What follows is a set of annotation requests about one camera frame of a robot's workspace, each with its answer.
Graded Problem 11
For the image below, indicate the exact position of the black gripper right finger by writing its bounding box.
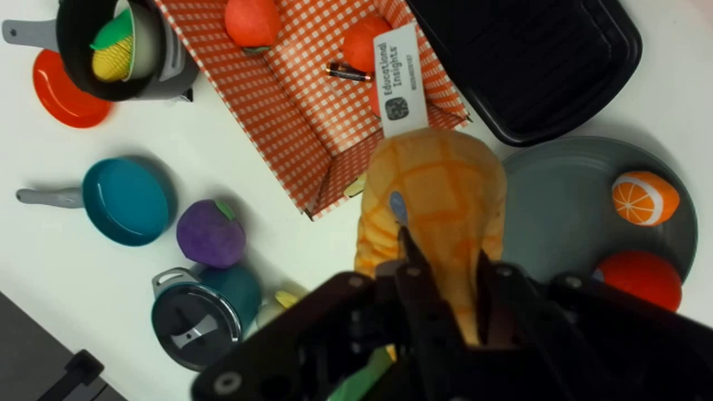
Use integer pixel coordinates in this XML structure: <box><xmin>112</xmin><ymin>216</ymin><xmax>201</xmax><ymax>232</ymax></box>
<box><xmin>473</xmin><ymin>251</ymin><xmax>596</xmax><ymax>358</ymax></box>

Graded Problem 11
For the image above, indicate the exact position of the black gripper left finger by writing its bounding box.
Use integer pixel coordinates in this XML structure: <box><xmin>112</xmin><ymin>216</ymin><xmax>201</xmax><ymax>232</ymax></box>
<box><xmin>310</xmin><ymin>189</ymin><xmax>465</xmax><ymax>360</ymax></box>

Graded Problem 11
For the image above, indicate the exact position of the orange pineapple plush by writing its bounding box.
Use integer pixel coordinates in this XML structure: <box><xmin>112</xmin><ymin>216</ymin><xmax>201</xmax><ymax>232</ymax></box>
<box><xmin>324</xmin><ymin>21</ymin><xmax>509</xmax><ymax>401</ymax></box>

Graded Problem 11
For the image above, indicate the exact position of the dark grey round plate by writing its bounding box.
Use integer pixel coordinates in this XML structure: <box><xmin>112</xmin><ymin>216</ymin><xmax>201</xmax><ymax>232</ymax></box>
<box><xmin>498</xmin><ymin>134</ymin><xmax>700</xmax><ymax>298</ymax></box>

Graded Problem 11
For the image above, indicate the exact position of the red checkered basket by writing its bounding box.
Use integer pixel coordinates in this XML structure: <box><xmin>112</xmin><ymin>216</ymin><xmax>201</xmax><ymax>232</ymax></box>
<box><xmin>151</xmin><ymin>0</ymin><xmax>473</xmax><ymax>222</ymax></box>

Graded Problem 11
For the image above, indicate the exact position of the small red toy plate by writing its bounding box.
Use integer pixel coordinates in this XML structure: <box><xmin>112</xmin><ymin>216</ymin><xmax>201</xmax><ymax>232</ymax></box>
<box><xmin>30</xmin><ymin>48</ymin><xmax>115</xmax><ymax>133</ymax></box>

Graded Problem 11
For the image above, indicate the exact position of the yellow banana plush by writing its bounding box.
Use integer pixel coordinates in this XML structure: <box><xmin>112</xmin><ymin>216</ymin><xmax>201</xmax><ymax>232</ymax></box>
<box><xmin>269</xmin><ymin>286</ymin><xmax>303</xmax><ymax>312</ymax></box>

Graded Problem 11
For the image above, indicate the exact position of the red apple plush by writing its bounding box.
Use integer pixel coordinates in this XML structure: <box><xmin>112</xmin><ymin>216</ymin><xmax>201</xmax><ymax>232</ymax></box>
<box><xmin>594</xmin><ymin>251</ymin><xmax>684</xmax><ymax>315</ymax></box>

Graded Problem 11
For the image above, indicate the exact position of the orange slice plush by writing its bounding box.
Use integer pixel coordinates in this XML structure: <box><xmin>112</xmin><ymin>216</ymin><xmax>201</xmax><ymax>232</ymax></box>
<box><xmin>611</xmin><ymin>170</ymin><xmax>681</xmax><ymax>228</ymax></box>

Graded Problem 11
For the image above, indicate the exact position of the teal toy pot with lid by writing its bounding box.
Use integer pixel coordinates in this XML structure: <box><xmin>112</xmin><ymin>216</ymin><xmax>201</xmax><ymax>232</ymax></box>
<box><xmin>148</xmin><ymin>263</ymin><xmax>265</xmax><ymax>375</ymax></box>

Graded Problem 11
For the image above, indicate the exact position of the black rectangular tray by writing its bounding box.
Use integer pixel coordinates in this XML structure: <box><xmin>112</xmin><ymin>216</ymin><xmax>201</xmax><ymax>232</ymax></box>
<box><xmin>406</xmin><ymin>0</ymin><xmax>643</xmax><ymax>150</ymax></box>

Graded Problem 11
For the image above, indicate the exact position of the small orange fruit plush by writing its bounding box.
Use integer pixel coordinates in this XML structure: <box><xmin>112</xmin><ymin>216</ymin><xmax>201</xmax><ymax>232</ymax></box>
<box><xmin>223</xmin><ymin>0</ymin><xmax>284</xmax><ymax>51</ymax></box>
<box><xmin>341</xmin><ymin>17</ymin><xmax>393</xmax><ymax>77</ymax></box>

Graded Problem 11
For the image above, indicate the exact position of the teal toy frying pan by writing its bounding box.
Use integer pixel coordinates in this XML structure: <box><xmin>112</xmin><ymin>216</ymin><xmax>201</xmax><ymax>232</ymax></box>
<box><xmin>15</xmin><ymin>155</ymin><xmax>180</xmax><ymax>248</ymax></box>

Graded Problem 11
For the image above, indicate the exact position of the yellow corn plush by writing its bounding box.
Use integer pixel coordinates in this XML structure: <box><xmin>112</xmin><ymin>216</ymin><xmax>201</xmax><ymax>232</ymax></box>
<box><xmin>88</xmin><ymin>8</ymin><xmax>141</xmax><ymax>85</ymax></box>

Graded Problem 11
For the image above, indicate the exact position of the black toy pot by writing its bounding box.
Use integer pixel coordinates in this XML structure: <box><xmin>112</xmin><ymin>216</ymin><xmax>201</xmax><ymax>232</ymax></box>
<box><xmin>0</xmin><ymin>0</ymin><xmax>201</xmax><ymax>102</ymax></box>

